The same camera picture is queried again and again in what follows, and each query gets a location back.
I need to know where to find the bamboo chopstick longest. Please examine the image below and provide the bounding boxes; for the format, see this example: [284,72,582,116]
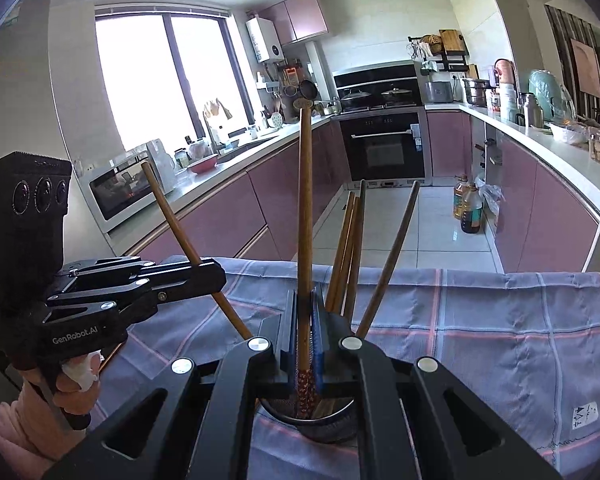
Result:
[297,101,315,419]

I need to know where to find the bamboo chopstick dark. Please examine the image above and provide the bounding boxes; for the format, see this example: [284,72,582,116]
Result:
[355,182,420,339]

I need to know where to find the person's left hand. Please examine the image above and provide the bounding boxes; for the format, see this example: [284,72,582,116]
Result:
[0,351,102,479]

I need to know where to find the pink lower cabinets left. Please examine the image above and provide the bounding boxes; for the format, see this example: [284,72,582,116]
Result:
[124,116,354,264]

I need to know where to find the pink cabinets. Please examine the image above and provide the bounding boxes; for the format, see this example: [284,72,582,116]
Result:
[124,116,354,264]
[426,108,600,272]

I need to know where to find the pink bowl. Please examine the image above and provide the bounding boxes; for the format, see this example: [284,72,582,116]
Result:
[187,155,219,174]

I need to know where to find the white microwave oven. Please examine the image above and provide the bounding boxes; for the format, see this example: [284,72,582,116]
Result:
[79,139,178,233]

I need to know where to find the blue plaid tablecloth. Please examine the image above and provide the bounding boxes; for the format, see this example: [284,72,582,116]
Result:
[90,257,600,479]

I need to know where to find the black mesh utensil holder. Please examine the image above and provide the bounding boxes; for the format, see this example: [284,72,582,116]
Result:
[259,392,358,444]

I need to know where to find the window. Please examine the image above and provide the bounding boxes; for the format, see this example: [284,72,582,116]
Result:
[95,12,257,154]

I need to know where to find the black built-in oven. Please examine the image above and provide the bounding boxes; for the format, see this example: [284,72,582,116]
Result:
[337,106,432,186]

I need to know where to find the dark sauce bottle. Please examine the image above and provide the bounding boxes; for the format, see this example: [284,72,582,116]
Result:
[460,183,483,234]

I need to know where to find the black wok on stove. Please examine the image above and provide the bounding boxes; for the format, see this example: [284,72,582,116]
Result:
[340,89,375,110]

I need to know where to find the pink lower cabinets right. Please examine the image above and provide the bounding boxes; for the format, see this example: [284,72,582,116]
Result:
[426,108,600,272]

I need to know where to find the white water heater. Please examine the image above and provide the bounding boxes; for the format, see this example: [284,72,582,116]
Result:
[246,16,284,63]

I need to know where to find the yellow oil bottle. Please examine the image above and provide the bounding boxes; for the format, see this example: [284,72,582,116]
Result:
[453,174,471,220]

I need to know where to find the black range hood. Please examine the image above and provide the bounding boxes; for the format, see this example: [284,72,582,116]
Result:
[334,61,422,112]

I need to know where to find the lidded pot on stove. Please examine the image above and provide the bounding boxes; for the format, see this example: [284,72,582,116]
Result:
[381,88,415,105]

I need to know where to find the pink upper cabinet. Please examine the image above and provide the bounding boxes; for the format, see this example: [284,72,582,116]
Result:
[258,0,329,44]

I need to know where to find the steel stock pot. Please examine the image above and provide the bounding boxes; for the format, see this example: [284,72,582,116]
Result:
[462,78,492,107]

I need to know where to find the teal stand mixer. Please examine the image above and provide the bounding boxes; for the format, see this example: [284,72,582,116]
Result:
[528,70,576,125]

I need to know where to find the black wall rack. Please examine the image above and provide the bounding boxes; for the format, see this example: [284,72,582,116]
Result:
[407,29,469,75]

